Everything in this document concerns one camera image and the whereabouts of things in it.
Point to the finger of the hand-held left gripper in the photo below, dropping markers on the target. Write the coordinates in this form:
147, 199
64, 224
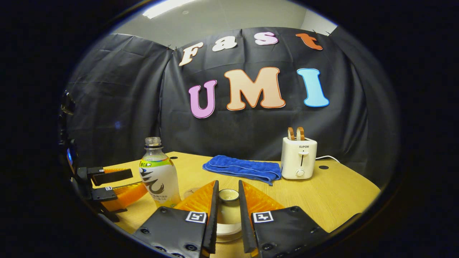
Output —
125, 195
114, 176

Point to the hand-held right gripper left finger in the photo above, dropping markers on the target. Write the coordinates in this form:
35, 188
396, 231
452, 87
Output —
212, 222

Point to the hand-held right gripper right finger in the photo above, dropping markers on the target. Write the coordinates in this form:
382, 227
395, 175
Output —
245, 222

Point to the white teacup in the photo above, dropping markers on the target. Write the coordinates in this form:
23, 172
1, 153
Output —
228, 228

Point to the white teacup lid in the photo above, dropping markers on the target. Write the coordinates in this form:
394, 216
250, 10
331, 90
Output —
228, 211

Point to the round wooden coaster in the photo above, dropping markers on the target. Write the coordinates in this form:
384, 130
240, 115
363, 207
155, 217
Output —
190, 192

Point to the clear water bottle white label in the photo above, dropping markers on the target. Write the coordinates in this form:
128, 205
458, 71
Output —
159, 175

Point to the blue folded towel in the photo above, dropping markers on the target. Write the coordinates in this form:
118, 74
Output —
240, 168

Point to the black backdrop cloth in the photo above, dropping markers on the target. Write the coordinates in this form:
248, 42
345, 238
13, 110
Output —
125, 107

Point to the cream toaster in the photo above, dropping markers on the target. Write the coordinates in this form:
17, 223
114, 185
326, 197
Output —
299, 157

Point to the toast bread slice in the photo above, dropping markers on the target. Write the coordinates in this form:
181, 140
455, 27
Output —
290, 134
300, 133

